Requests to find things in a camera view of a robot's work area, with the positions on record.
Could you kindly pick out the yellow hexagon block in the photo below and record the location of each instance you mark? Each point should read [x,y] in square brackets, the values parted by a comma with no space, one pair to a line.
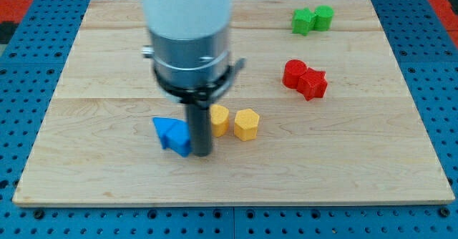
[246,124]

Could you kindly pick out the red star block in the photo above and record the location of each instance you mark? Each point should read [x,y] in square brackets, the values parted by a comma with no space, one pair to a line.
[312,84]

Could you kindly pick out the green star block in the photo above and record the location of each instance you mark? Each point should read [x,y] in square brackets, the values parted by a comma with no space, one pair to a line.
[303,21]

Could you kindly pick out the yellow heart block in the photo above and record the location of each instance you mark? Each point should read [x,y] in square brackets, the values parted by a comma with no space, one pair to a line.
[219,117]

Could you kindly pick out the wooden board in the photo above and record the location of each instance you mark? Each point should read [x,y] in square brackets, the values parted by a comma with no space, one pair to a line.
[363,143]

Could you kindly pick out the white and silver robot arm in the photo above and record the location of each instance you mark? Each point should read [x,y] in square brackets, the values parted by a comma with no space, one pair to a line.
[190,48]

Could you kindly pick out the red cylinder block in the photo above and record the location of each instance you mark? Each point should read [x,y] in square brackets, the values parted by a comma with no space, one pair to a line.
[293,70]

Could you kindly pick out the green cylinder block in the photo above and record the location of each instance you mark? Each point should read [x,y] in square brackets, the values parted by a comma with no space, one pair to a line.
[324,16]

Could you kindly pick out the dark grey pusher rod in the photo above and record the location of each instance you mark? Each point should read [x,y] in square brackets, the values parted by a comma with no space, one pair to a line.
[199,126]

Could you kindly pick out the blue cube block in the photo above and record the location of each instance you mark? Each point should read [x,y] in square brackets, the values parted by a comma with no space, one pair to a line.
[177,138]

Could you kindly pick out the blue triangle block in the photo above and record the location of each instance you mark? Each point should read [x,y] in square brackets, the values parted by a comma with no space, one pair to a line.
[165,129]

